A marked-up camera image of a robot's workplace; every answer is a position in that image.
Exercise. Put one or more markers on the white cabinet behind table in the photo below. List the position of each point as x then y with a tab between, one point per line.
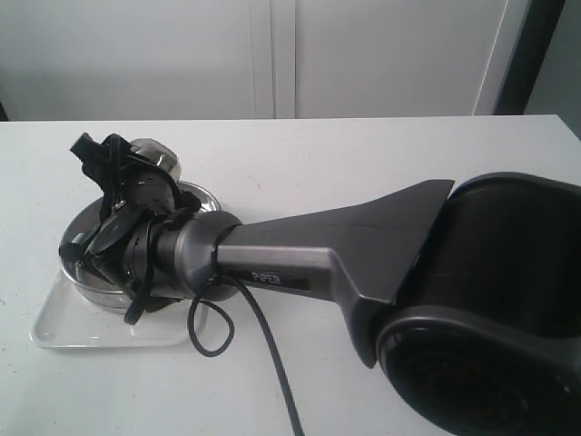
140	60

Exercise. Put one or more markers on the round steel mesh sieve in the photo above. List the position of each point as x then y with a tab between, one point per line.
88	218

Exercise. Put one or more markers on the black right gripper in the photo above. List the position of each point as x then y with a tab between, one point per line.
139	201

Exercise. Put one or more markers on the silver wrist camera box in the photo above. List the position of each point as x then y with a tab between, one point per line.
95	273

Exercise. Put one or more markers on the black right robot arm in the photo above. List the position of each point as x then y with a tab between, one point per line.
466	296

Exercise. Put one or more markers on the stainless steel cup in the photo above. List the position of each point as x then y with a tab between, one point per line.
158	154

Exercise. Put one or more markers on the white rectangular tray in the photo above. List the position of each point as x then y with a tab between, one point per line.
82	311

